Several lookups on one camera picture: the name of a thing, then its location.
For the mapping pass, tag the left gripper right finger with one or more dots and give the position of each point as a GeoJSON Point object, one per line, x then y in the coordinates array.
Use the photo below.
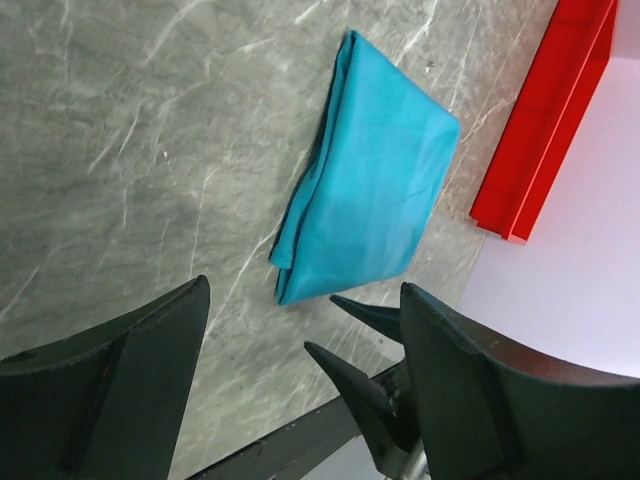
{"type": "Point", "coordinates": [490, 407]}

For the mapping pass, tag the red plastic bin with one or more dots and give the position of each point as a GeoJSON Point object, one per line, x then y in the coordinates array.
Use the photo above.
{"type": "Point", "coordinates": [562, 79]}

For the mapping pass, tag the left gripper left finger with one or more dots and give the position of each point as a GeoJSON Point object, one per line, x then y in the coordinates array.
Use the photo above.
{"type": "Point", "coordinates": [108, 402]}

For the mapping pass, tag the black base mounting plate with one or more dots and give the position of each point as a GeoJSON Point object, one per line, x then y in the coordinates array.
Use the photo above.
{"type": "Point", "coordinates": [293, 450]}

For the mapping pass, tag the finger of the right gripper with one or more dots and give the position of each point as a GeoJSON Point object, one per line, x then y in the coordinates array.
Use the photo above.
{"type": "Point", "coordinates": [369, 406]}
{"type": "Point", "coordinates": [384, 320]}

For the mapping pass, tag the teal t shirt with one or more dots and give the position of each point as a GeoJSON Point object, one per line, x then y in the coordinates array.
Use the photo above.
{"type": "Point", "coordinates": [359, 213]}

